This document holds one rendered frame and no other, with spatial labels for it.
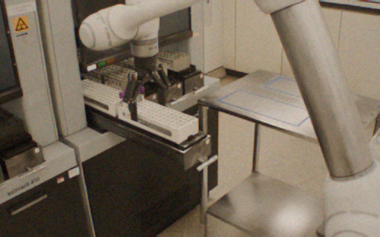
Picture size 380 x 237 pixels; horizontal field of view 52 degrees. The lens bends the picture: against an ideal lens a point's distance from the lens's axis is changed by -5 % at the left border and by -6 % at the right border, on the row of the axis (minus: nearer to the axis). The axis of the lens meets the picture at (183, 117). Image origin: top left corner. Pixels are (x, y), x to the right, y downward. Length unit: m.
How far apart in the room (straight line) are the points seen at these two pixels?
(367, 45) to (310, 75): 2.59
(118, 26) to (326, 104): 0.60
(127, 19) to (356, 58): 2.57
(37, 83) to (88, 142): 0.29
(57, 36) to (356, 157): 1.03
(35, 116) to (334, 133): 1.01
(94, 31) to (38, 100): 0.43
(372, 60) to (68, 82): 2.49
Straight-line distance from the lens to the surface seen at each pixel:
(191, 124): 1.32
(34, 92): 1.46
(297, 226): 1.82
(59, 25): 1.46
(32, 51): 1.42
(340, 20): 3.45
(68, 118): 1.56
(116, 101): 1.51
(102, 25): 1.14
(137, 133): 1.41
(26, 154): 1.40
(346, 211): 0.89
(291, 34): 0.82
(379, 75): 3.43
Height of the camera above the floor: 1.46
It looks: 26 degrees down
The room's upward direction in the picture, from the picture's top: 2 degrees counter-clockwise
